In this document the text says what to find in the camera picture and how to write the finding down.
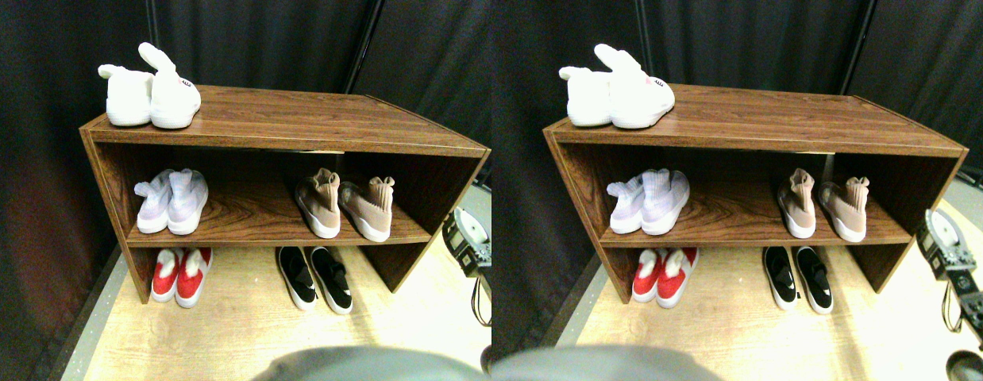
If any beige shoe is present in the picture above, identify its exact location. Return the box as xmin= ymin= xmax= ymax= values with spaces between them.
xmin=777 ymin=168 xmax=818 ymax=239
xmin=818 ymin=176 xmax=870 ymax=243
xmin=338 ymin=176 xmax=396 ymax=243
xmin=295 ymin=167 xmax=342 ymax=239

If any black shoe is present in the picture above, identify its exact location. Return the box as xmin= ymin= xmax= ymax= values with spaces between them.
xmin=310 ymin=247 xmax=354 ymax=315
xmin=793 ymin=247 xmax=835 ymax=315
xmin=762 ymin=246 xmax=800 ymax=310
xmin=276 ymin=246 xmax=318 ymax=310

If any lilac shoe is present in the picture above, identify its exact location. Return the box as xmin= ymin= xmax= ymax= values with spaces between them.
xmin=607 ymin=170 xmax=647 ymax=234
xmin=134 ymin=170 xmax=175 ymax=234
xmin=641 ymin=168 xmax=691 ymax=236
xmin=168 ymin=168 xmax=210 ymax=236

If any red shoe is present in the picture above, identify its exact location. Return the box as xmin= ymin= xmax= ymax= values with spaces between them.
xmin=656 ymin=248 xmax=700 ymax=309
xmin=631 ymin=248 xmax=665 ymax=303
xmin=175 ymin=248 xmax=214 ymax=309
xmin=150 ymin=248 xmax=184 ymax=303

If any white shoe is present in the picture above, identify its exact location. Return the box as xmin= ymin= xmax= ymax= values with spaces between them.
xmin=594 ymin=44 xmax=676 ymax=129
xmin=98 ymin=64 xmax=155 ymax=127
xmin=138 ymin=42 xmax=202 ymax=129
xmin=559 ymin=66 xmax=615 ymax=127

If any brown shoe rack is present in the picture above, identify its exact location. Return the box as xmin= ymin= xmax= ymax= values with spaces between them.
xmin=79 ymin=83 xmax=492 ymax=305
xmin=542 ymin=83 xmax=970 ymax=305

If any black curtain stand pole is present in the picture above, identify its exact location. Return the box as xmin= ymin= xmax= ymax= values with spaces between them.
xmin=634 ymin=0 xmax=653 ymax=58
xmin=342 ymin=0 xmax=386 ymax=94
xmin=839 ymin=0 xmax=878 ymax=96
xmin=145 ymin=0 xmax=161 ymax=56

